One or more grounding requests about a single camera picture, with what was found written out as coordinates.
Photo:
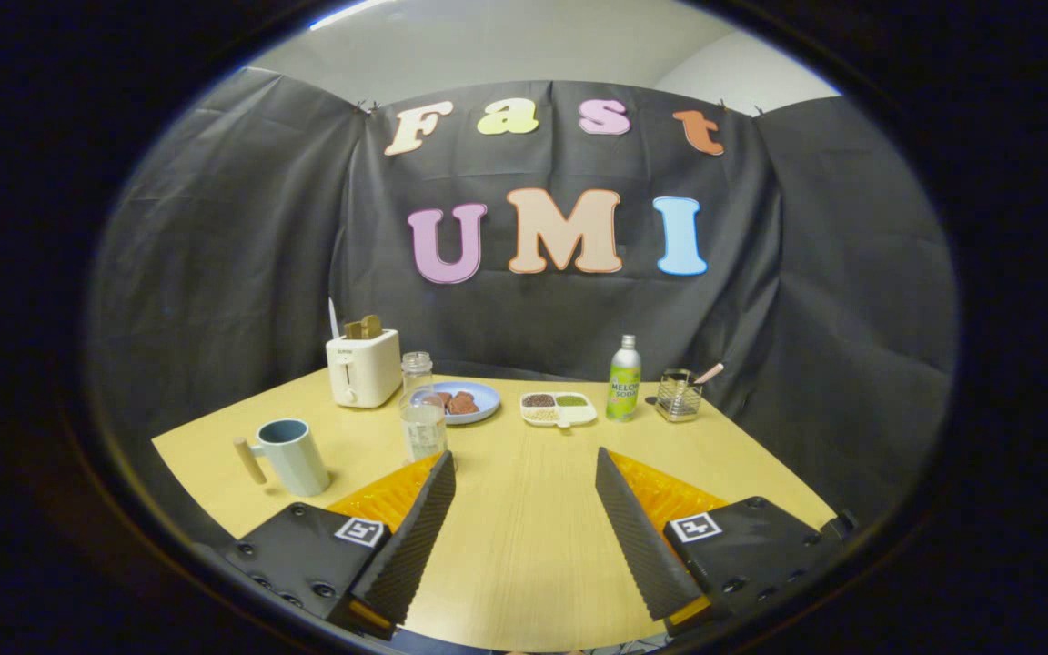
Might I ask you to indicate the black backdrop cloth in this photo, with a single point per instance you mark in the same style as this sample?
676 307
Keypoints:
215 273

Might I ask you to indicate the clear glass bottle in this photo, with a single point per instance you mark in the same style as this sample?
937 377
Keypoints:
422 428

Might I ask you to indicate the thin white rod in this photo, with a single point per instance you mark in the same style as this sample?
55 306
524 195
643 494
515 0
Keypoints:
333 318

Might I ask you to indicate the white toaster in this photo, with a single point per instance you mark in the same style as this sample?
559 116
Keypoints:
362 371

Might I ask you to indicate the pink-tipped utensil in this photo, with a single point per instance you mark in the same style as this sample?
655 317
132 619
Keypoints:
710 373

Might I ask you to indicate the brown toast slices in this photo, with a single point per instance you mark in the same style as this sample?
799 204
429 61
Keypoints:
364 327

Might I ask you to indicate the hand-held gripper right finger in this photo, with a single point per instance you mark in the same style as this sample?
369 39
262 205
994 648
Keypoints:
638 537

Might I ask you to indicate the wooden table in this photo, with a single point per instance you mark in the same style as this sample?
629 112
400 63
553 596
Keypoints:
524 509

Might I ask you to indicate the green label metal bottle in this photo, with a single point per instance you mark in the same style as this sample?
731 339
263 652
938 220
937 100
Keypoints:
624 387

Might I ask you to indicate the brown cookies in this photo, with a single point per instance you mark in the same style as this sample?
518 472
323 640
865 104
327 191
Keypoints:
461 403

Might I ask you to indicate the blue plate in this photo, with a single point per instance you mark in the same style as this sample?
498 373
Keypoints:
483 395

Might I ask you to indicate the white divided dish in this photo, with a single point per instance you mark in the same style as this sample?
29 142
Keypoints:
579 414

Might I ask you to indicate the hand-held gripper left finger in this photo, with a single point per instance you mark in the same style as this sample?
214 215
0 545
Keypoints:
415 537

